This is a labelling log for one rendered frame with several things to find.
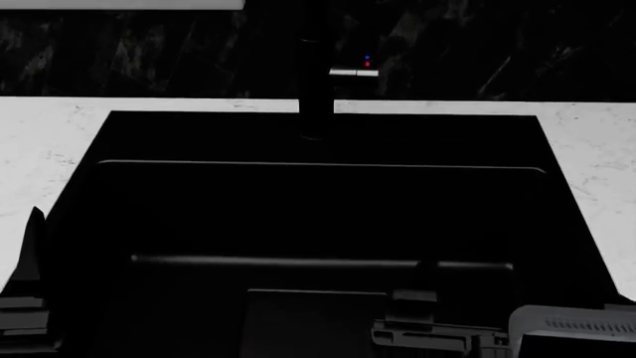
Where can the white vented camera housing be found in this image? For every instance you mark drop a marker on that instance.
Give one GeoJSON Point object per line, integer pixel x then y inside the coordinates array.
{"type": "Point", "coordinates": [571, 328]}

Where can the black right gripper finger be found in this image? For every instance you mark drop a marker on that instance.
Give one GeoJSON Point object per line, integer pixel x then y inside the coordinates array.
{"type": "Point", "coordinates": [416, 294]}

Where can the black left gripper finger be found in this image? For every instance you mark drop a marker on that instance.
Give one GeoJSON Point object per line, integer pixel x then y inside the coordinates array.
{"type": "Point", "coordinates": [33, 253]}

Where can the black sink faucet spout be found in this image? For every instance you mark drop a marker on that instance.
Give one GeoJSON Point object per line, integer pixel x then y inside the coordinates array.
{"type": "Point", "coordinates": [316, 93]}

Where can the white wall cabinet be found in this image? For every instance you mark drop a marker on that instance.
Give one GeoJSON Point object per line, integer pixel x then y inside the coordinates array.
{"type": "Point", "coordinates": [119, 3]}

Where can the black sink basin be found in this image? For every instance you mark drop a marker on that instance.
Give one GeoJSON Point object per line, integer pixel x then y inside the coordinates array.
{"type": "Point", "coordinates": [318, 209]}

